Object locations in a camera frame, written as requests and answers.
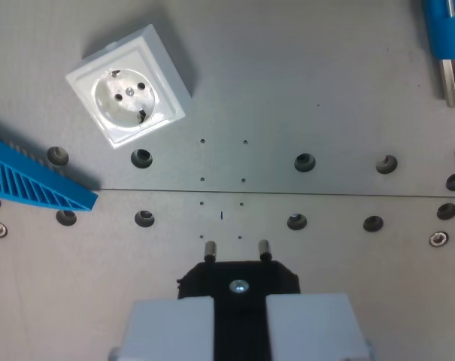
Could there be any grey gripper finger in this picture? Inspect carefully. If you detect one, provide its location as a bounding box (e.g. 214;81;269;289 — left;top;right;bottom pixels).
265;293;372;361
117;296;216;361

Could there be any black plug with metal pins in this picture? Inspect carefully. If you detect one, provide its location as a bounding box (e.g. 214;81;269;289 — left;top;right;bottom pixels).
176;239;302;361

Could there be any blue ribbed plastic wedge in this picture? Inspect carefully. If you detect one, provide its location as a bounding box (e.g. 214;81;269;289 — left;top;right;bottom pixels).
0;132;99;214

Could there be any silver metal rod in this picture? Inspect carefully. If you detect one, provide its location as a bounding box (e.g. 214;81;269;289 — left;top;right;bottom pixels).
438;56;455;108

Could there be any white wall socket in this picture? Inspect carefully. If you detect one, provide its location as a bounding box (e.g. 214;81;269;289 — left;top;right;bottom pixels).
65;24;193;152

